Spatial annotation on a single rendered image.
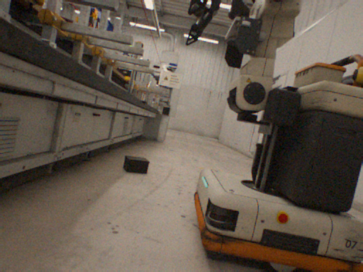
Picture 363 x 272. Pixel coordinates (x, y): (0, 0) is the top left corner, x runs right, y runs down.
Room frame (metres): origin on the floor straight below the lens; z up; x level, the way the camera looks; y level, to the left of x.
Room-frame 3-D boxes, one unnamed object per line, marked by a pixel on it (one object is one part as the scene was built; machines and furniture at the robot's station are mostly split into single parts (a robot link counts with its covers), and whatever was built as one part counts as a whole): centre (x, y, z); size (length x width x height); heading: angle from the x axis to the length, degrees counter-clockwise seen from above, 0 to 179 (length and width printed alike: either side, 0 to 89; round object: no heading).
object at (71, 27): (0.96, 0.49, 0.80); 0.43 x 0.03 x 0.04; 91
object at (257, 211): (1.22, -0.50, 0.16); 0.67 x 0.64 x 0.25; 91
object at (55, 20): (0.94, 0.57, 0.80); 0.14 x 0.06 x 0.05; 1
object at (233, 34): (1.22, -0.21, 0.99); 0.28 x 0.16 x 0.22; 1
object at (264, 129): (1.16, -0.33, 0.68); 0.28 x 0.27 x 0.25; 1
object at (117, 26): (1.67, 0.59, 0.90); 0.04 x 0.04 x 0.48; 1
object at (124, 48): (1.21, 0.49, 0.83); 0.43 x 0.03 x 0.04; 91
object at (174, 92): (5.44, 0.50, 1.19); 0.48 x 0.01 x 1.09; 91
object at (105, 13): (1.42, 0.58, 0.87); 0.04 x 0.04 x 0.48; 1
